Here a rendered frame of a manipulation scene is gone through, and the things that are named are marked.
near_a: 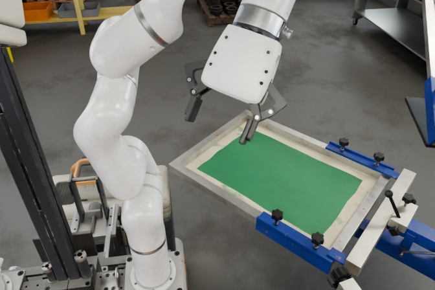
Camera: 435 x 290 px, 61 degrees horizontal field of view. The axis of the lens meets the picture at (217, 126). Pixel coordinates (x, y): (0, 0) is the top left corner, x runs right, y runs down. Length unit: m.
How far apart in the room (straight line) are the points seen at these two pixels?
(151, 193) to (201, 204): 1.94
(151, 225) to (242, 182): 0.80
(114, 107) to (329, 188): 1.16
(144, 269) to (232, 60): 0.65
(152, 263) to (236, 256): 1.57
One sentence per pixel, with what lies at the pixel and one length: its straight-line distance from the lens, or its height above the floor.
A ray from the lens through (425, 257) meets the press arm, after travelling 1.59.
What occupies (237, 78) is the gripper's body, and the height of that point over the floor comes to 1.82.
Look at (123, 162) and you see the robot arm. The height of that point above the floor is 1.58.
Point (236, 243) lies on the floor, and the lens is 2.61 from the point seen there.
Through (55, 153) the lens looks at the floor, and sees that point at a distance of 3.56.
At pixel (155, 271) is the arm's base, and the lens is 1.05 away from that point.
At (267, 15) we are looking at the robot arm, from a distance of 0.55.
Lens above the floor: 2.08
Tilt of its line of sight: 36 degrees down
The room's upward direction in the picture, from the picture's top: straight up
